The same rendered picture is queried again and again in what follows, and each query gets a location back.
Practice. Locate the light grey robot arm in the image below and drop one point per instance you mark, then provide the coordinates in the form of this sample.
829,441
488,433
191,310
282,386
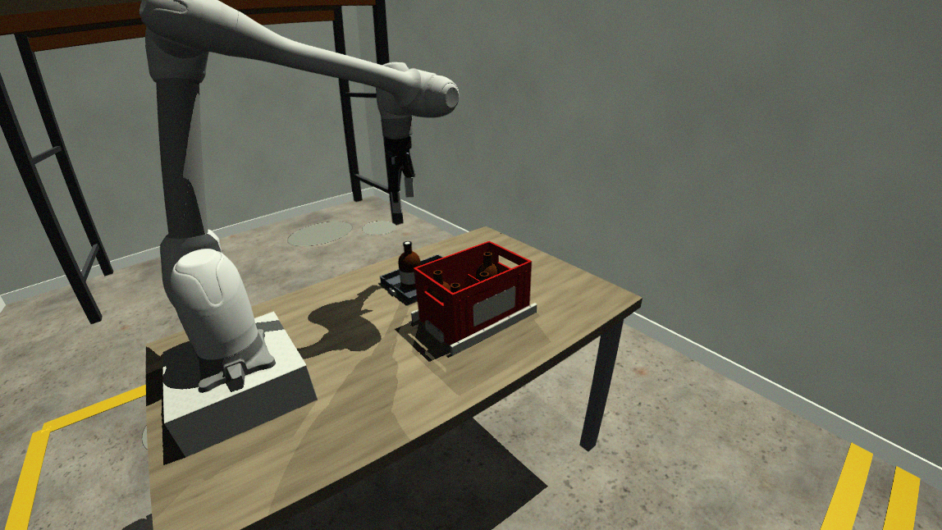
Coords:
205,286

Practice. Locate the red crate with dividers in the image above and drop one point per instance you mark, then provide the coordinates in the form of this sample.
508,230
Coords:
478,304

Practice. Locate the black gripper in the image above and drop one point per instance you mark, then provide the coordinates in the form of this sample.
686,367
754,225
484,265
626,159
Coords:
400,149

